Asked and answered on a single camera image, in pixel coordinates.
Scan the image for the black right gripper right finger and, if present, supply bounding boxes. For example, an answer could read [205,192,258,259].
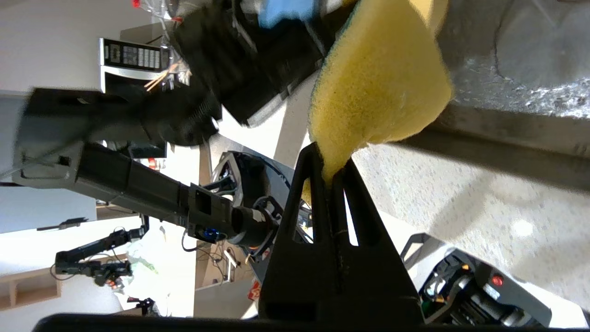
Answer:
[330,158,425,323]

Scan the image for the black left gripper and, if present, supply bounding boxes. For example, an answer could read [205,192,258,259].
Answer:
[173,0,335,128]

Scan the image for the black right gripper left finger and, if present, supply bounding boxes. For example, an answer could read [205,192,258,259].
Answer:
[258,142,344,323]

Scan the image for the blue plate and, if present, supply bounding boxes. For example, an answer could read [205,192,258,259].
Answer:
[258,0,319,27]

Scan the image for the yellow sponge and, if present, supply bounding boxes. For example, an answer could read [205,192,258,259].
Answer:
[302,0,454,206]

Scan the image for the stainless steel sink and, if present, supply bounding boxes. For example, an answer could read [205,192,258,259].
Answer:
[433,0,590,194]

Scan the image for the silver microwave oven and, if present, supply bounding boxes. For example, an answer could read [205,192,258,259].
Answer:
[98,38,172,93]

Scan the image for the white plastic bag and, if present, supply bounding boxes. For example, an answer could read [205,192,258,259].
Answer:
[121,225,169,300]

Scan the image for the wooden shelf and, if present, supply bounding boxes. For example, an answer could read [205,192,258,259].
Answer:
[0,267,63,310]

